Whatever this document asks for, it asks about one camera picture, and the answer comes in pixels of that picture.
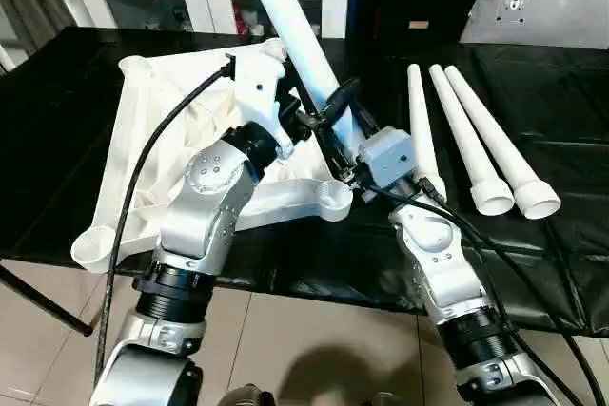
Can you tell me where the white plastic table leg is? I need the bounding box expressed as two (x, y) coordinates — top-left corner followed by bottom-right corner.
(443, 66), (563, 221)
(406, 64), (449, 202)
(428, 64), (517, 217)
(235, 0), (368, 163)

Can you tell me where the white plastic table top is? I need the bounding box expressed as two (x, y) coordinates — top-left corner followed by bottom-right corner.
(69, 37), (357, 276)

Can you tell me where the black mat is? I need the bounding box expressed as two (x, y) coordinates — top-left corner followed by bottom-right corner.
(0, 25), (609, 334)

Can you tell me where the dark left robot leg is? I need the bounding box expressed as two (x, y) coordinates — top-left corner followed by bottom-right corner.
(222, 384), (278, 406)

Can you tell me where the black metal stand pole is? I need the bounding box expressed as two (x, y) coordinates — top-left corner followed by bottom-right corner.
(0, 262), (94, 338)

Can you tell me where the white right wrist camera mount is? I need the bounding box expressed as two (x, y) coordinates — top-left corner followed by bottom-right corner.
(357, 124), (425, 187)

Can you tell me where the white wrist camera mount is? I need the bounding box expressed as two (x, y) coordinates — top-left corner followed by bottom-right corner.
(226, 50), (295, 161)
(357, 124), (425, 187)

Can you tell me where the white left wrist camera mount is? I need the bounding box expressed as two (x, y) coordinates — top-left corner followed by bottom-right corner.
(226, 50), (295, 161)

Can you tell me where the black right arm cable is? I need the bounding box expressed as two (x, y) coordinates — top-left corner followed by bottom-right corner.
(363, 176), (594, 406)

